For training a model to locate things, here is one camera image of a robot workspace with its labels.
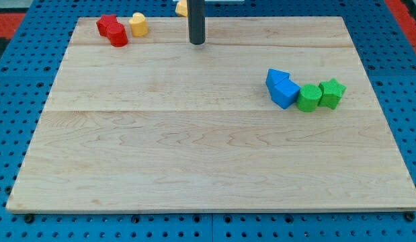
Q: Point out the wooden board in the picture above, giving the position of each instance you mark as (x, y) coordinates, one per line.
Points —
(163, 126)

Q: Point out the blue triangle block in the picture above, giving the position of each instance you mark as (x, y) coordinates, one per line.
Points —
(277, 81)

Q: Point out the blue cube block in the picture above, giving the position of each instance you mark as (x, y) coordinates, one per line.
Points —
(284, 101)

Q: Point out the green cylinder block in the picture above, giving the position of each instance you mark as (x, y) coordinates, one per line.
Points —
(308, 98)

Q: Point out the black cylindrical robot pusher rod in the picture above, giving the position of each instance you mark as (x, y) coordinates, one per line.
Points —
(196, 21)

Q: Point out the yellow heart block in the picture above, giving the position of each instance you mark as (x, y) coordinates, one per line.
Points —
(138, 25)

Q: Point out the yellow block behind rod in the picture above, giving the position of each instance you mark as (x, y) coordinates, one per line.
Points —
(181, 8)

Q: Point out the red cylinder block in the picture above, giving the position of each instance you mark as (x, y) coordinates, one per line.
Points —
(116, 34)

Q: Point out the green star block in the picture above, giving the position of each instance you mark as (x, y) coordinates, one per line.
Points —
(332, 92)

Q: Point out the red star block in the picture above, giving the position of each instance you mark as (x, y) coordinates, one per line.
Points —
(104, 21)

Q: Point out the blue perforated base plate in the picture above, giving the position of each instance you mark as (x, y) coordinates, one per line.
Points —
(32, 58)

